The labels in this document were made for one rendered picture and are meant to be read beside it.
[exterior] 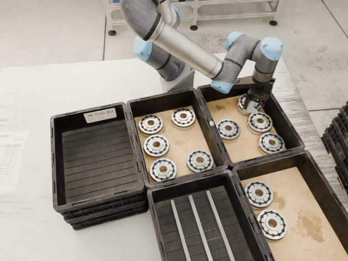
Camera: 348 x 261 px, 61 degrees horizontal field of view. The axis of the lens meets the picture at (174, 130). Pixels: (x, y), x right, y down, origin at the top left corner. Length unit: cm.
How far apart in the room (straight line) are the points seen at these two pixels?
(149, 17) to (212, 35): 218
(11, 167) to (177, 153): 73
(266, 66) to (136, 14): 47
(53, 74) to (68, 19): 175
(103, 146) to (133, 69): 60
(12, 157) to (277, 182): 113
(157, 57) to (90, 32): 194
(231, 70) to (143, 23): 34
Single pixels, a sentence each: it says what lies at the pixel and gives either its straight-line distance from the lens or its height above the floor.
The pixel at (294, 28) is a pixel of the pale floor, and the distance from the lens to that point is 339.
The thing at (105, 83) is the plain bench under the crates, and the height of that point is 70.
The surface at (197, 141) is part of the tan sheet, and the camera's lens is 120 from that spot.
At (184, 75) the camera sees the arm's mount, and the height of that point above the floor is 87.
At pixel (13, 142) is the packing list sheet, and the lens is 154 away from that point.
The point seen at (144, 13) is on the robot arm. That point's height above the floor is 133.
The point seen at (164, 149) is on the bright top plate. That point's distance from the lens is 114.
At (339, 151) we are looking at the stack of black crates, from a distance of 208.
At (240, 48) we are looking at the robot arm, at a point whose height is 117.
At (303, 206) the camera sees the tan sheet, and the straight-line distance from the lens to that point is 117.
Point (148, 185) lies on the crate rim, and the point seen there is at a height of 93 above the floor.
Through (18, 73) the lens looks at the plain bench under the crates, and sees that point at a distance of 185.
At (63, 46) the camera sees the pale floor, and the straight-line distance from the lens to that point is 313.
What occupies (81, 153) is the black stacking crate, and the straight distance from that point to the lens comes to 123.
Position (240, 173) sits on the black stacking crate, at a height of 90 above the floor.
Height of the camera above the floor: 183
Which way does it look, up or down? 55 degrees down
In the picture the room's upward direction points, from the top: straight up
